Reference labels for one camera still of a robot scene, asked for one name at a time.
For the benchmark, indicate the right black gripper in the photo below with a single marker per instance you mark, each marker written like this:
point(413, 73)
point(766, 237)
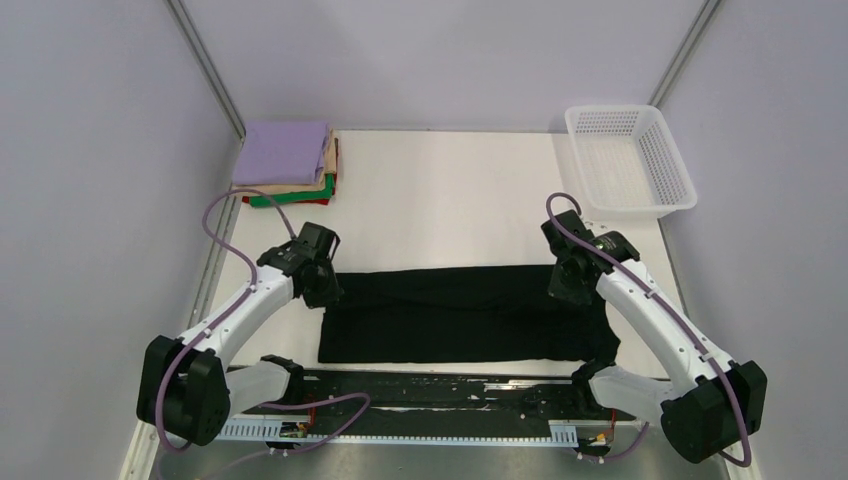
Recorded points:
point(557, 289)

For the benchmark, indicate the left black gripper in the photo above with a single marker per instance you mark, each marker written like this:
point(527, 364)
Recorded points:
point(328, 296)

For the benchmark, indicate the black t shirt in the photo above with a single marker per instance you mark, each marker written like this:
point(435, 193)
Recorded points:
point(461, 315)

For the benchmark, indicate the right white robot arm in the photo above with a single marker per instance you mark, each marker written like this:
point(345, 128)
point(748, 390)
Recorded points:
point(685, 353)

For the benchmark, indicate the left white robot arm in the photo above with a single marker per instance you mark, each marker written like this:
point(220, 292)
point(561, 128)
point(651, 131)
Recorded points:
point(202, 355)

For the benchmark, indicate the folded green t shirt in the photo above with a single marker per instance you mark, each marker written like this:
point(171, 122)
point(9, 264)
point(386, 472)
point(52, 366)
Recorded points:
point(320, 197)

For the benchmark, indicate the folded red t shirt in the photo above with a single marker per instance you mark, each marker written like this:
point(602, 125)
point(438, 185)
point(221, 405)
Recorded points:
point(331, 161)

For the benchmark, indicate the folded beige t shirt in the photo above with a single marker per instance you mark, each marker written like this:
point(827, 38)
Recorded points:
point(275, 189)

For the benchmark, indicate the folded purple t shirt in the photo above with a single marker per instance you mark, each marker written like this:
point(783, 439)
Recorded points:
point(282, 152)

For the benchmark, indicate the white plastic laundry basket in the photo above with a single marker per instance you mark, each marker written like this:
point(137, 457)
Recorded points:
point(628, 164)

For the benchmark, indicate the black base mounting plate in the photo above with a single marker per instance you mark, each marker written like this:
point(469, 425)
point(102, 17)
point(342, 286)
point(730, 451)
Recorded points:
point(442, 405)

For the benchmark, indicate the aluminium frame rail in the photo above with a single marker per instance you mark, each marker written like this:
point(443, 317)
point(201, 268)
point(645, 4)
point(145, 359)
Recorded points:
point(711, 412)

